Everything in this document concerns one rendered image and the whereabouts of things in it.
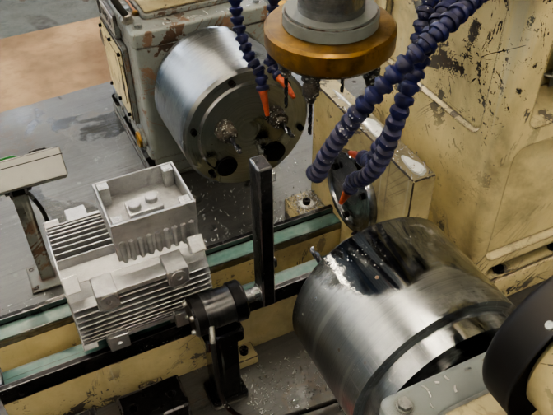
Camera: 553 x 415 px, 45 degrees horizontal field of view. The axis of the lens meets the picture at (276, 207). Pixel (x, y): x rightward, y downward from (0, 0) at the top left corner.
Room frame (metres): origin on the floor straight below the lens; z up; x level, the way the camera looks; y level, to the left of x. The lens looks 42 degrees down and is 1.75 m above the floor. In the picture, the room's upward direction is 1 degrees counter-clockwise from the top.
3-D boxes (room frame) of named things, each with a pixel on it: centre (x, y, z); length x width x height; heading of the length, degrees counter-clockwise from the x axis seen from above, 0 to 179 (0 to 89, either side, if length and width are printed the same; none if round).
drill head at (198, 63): (1.14, 0.11, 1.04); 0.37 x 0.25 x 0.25; 25
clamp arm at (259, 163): (0.64, 0.02, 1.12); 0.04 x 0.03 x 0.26; 115
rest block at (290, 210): (0.95, -0.06, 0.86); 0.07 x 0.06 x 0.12; 25
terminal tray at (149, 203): (0.72, 0.19, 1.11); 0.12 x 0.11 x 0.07; 115
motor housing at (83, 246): (0.70, 0.22, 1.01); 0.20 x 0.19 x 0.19; 115
